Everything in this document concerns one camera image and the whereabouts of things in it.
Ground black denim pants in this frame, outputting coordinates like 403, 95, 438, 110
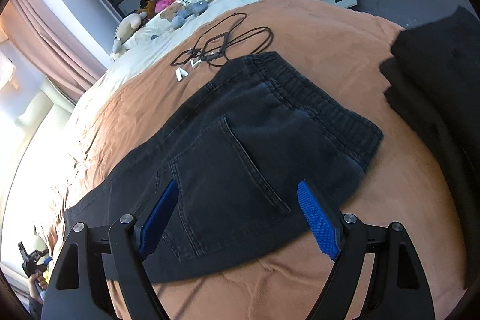
65, 52, 383, 283

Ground person's left hand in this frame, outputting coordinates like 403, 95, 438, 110
28, 271, 48, 304

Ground brown bed blanket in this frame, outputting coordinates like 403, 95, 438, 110
35, 0, 466, 319

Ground white earbuds on bed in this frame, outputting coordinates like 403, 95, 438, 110
175, 58, 202, 82

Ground stack of folded black clothes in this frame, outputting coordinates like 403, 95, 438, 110
379, 7, 479, 288

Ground cream plush toy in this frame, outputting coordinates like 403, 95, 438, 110
111, 11, 147, 57

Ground pink curtain left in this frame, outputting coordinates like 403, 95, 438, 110
1, 0, 107, 102

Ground grey blue plush toy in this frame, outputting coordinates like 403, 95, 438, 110
171, 1, 208, 30

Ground black cable on bed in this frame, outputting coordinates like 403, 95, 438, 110
170, 12, 274, 67

